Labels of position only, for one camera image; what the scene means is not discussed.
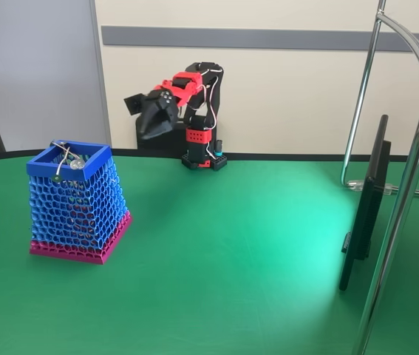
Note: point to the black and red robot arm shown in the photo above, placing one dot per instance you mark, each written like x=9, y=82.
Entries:
x=198, y=135

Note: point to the blue and pink mesh basket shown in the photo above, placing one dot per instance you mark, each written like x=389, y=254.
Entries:
x=80, y=222

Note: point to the green cloth with black rim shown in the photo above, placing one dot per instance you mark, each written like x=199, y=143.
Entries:
x=213, y=240

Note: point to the clear plastic clip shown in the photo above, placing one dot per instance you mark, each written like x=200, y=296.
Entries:
x=355, y=185

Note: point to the black LED light panel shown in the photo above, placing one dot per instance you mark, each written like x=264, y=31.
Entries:
x=368, y=207

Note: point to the chrome tube stand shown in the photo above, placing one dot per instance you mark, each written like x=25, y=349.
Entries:
x=396, y=222

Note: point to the small black gripper camera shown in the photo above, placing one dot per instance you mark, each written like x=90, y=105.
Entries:
x=134, y=104

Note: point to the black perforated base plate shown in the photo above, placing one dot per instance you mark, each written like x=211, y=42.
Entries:
x=220, y=162

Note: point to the grey wall rail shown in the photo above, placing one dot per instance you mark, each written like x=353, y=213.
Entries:
x=231, y=38

